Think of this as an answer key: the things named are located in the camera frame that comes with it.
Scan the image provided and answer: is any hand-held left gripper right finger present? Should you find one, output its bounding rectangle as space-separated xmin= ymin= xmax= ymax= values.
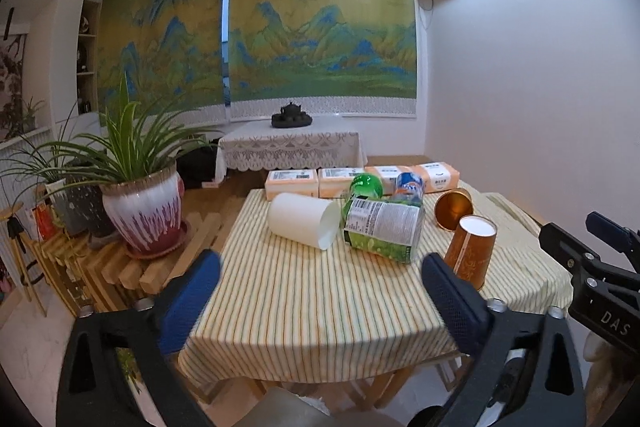
xmin=421 ymin=253 xmax=587 ymax=427

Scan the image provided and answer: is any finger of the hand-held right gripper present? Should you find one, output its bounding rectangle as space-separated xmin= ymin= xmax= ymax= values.
xmin=539 ymin=221 xmax=609 ymax=281
xmin=586 ymin=210 xmax=640 ymax=269

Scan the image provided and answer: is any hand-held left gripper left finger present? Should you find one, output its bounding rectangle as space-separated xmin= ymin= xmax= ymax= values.
xmin=56 ymin=249 xmax=223 ymax=427

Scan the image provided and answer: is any white cup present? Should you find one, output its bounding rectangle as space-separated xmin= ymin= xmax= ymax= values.
xmin=267 ymin=192 xmax=342 ymax=251

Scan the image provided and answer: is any brown patterned paper cup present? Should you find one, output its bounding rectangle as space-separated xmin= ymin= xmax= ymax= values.
xmin=443 ymin=215 xmax=499 ymax=292

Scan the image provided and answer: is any gold paper cup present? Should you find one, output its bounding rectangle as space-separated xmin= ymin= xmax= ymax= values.
xmin=433 ymin=188 xmax=474 ymax=233

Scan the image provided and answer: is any wooden plant stand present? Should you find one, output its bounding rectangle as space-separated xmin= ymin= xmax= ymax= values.
xmin=39 ymin=211 xmax=224 ymax=314

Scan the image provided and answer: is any spider plant in red-white pot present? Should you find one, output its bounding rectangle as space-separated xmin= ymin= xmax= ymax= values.
xmin=30 ymin=71 xmax=227 ymax=260

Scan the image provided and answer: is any green plastic bottle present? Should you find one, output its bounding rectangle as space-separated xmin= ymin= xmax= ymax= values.
xmin=341 ymin=174 xmax=384 ymax=214
xmin=342 ymin=197 xmax=426 ymax=264

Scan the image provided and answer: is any wooden table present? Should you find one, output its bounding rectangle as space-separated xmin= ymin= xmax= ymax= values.
xmin=190 ymin=349 xmax=468 ymax=414

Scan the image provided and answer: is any striped yellow tablecloth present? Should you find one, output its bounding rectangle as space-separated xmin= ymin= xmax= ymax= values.
xmin=177 ymin=188 xmax=574 ymax=391

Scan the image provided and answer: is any blue drink can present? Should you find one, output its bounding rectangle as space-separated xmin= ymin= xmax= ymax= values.
xmin=390 ymin=172 xmax=426 ymax=206

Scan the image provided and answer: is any black bag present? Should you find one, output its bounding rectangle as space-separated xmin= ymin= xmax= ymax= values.
xmin=175 ymin=145 xmax=222 ymax=190

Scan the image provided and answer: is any orange tissue pack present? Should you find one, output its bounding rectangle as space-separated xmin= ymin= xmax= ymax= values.
xmin=416 ymin=162 xmax=462 ymax=194
xmin=364 ymin=165 xmax=418 ymax=196
xmin=264 ymin=168 xmax=321 ymax=202
xmin=318 ymin=167 xmax=368 ymax=198

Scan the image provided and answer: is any plant in grey pot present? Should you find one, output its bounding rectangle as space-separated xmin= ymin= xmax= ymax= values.
xmin=0 ymin=127 xmax=110 ymax=239

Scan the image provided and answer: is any grey chair seat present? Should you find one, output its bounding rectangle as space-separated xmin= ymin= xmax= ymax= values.
xmin=234 ymin=386 xmax=453 ymax=427

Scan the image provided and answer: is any red packet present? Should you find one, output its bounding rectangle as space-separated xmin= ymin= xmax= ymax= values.
xmin=33 ymin=202 xmax=59 ymax=241

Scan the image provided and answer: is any wooden stool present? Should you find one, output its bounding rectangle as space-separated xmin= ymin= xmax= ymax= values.
xmin=0 ymin=201 xmax=49 ymax=319

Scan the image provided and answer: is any low table with lace cloth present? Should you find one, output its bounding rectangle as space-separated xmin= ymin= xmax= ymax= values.
xmin=215 ymin=119 xmax=369 ymax=183

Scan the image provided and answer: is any dark tea tray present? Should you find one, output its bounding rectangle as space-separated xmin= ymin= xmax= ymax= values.
xmin=271 ymin=112 xmax=314 ymax=128

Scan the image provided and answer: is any small potted plant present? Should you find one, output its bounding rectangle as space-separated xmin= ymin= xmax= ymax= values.
xmin=17 ymin=96 xmax=47 ymax=134

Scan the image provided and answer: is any landscape print roller blind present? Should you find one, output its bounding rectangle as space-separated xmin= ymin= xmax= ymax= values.
xmin=227 ymin=0 xmax=419 ymax=120
xmin=94 ymin=0 xmax=232 ymax=116

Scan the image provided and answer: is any white wall shelf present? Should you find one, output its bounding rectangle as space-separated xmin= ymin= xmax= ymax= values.
xmin=75 ymin=0 xmax=104 ymax=116

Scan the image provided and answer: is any wall scroll painting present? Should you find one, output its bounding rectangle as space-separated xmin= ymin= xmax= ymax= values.
xmin=0 ymin=7 xmax=27 ymax=142

